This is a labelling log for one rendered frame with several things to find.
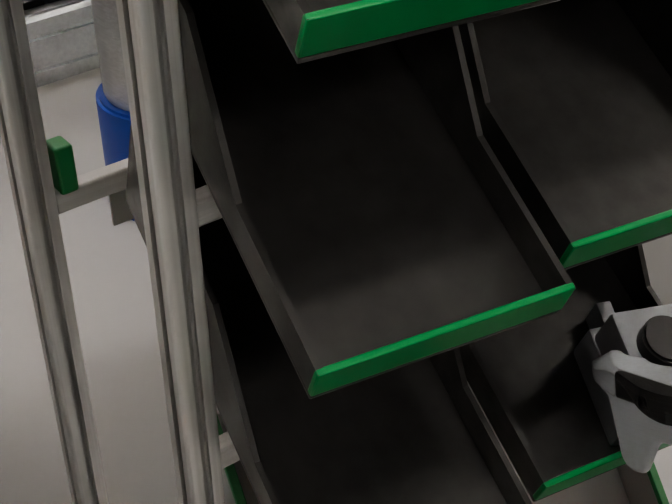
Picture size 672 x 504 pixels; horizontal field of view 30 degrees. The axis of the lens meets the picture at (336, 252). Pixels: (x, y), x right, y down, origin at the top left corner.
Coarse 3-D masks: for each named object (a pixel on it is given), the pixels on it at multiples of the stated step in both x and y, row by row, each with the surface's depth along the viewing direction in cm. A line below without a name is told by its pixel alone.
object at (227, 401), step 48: (144, 240) 73; (240, 288) 73; (240, 336) 71; (240, 384) 70; (288, 384) 70; (384, 384) 71; (432, 384) 72; (240, 432) 66; (288, 432) 69; (336, 432) 69; (384, 432) 70; (432, 432) 70; (480, 432) 69; (288, 480) 67; (336, 480) 68; (384, 480) 68; (432, 480) 69; (480, 480) 69
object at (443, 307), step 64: (192, 0) 65; (256, 0) 65; (192, 64) 56; (256, 64) 63; (320, 64) 64; (384, 64) 65; (448, 64) 61; (192, 128) 58; (256, 128) 61; (320, 128) 62; (384, 128) 62; (448, 128) 63; (256, 192) 59; (320, 192) 60; (384, 192) 60; (448, 192) 61; (512, 192) 59; (256, 256) 55; (320, 256) 58; (384, 256) 58; (448, 256) 59; (512, 256) 60; (320, 320) 56; (384, 320) 56; (448, 320) 57; (512, 320) 57; (320, 384) 53
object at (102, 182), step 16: (80, 176) 76; (96, 176) 76; (112, 176) 76; (80, 192) 75; (96, 192) 76; (112, 192) 77; (208, 192) 59; (64, 208) 75; (208, 208) 59; (224, 448) 68; (224, 464) 68
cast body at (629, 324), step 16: (608, 304) 76; (592, 320) 76; (608, 320) 71; (624, 320) 70; (640, 320) 71; (656, 320) 70; (592, 336) 73; (608, 336) 71; (624, 336) 70; (640, 336) 69; (656, 336) 69; (576, 352) 75; (592, 352) 73; (624, 352) 70; (640, 352) 69; (656, 352) 68; (592, 384) 74; (592, 400) 74; (608, 400) 72; (608, 416) 72; (608, 432) 73
